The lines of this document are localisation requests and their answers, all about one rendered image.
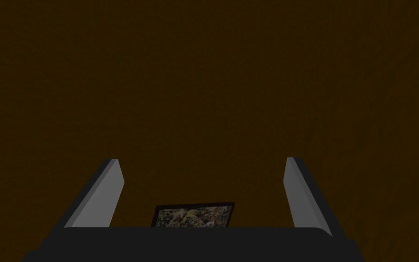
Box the black framed wall picture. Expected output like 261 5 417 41
151 202 236 228

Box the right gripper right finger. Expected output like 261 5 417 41
283 156 344 238

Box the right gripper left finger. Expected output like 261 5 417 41
60 158 125 229

